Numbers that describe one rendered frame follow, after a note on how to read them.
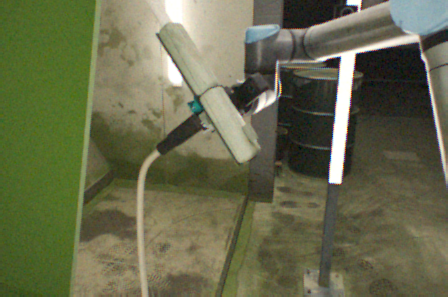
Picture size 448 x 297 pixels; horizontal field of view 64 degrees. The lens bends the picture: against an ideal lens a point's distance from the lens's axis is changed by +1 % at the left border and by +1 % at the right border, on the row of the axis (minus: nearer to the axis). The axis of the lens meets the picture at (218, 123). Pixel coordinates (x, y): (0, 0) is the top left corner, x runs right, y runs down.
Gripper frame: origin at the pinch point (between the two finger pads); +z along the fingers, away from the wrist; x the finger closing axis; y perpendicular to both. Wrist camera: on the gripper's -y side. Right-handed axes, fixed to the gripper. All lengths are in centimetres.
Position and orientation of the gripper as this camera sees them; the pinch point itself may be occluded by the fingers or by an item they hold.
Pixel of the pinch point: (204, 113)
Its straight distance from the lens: 70.6
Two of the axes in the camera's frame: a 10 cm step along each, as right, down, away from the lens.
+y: -6.9, 4.7, 5.5
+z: -5.0, 2.4, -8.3
